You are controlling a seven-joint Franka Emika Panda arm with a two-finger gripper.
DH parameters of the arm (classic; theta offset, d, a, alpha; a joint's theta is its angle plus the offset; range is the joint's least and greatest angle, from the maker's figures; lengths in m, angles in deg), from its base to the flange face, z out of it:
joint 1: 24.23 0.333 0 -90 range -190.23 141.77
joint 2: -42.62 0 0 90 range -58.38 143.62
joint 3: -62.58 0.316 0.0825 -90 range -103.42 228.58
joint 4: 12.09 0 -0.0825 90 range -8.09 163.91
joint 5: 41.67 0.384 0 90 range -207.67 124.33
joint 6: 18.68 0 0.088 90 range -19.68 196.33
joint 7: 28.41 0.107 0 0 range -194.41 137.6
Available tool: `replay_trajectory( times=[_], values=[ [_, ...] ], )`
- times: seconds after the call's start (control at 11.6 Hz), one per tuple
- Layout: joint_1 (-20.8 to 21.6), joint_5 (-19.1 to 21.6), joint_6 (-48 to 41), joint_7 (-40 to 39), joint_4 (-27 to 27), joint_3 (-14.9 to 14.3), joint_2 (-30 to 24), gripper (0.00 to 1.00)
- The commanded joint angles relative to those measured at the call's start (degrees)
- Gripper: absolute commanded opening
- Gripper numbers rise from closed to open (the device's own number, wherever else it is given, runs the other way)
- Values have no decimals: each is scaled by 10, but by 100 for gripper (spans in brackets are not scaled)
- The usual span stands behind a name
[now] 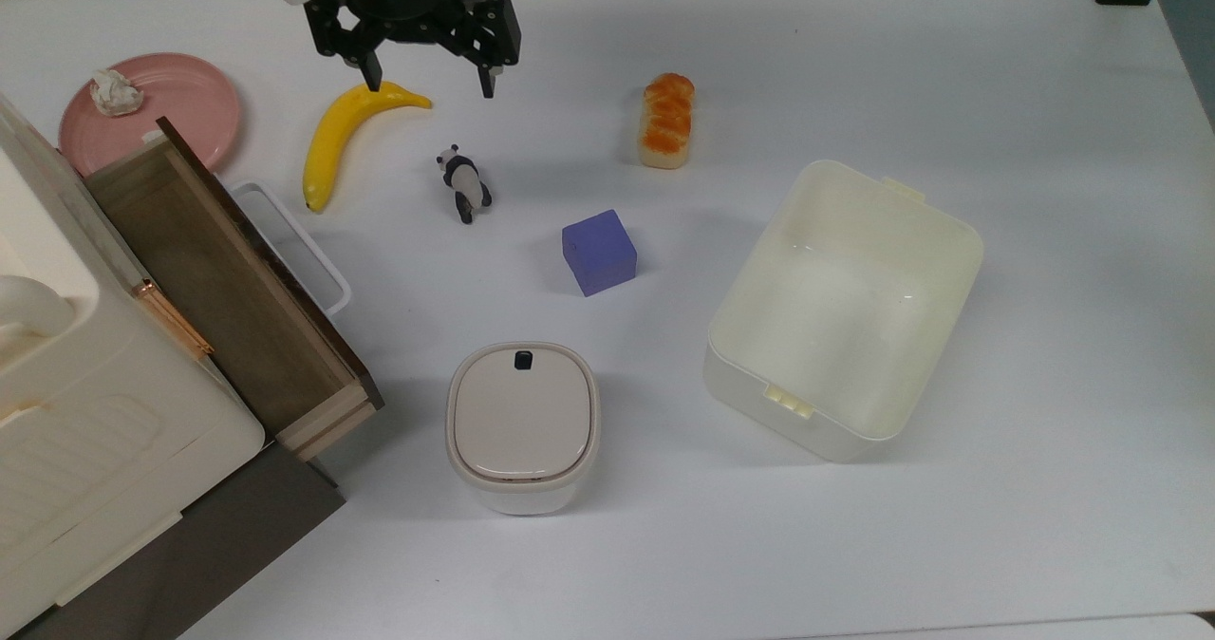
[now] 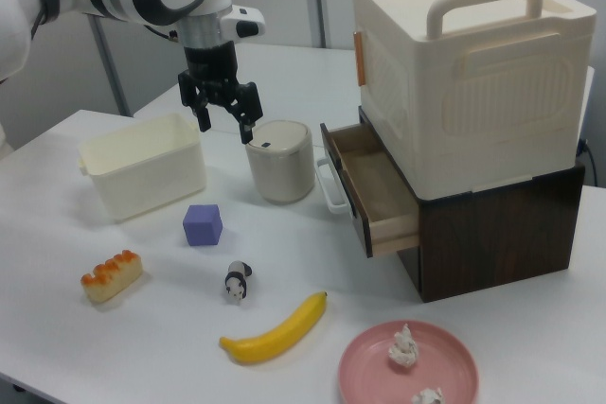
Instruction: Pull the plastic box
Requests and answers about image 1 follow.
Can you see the crumpled paper ball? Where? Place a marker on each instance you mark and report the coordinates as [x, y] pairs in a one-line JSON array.
[[116, 95]]

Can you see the yellow toy banana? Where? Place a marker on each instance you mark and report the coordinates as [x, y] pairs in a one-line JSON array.
[[338, 139]]

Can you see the cream plastic box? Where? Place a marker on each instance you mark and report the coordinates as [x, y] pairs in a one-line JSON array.
[[845, 310]]

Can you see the pink plate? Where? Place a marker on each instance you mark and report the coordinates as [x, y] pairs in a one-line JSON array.
[[180, 108]]

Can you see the cream toy kitchen cabinet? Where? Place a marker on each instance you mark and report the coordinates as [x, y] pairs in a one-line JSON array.
[[85, 403]]

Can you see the toy bread loaf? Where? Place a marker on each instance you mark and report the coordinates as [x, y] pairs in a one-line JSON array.
[[666, 120]]

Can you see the white lidded trash bin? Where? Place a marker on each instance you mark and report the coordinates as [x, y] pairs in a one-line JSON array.
[[523, 426]]

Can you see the purple cube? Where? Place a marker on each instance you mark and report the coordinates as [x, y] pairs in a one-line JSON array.
[[599, 253]]

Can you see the open wooden drawer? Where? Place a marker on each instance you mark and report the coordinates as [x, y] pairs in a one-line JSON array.
[[228, 289]]

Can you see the panda figurine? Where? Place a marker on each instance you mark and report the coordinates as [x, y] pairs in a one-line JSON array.
[[464, 184]]

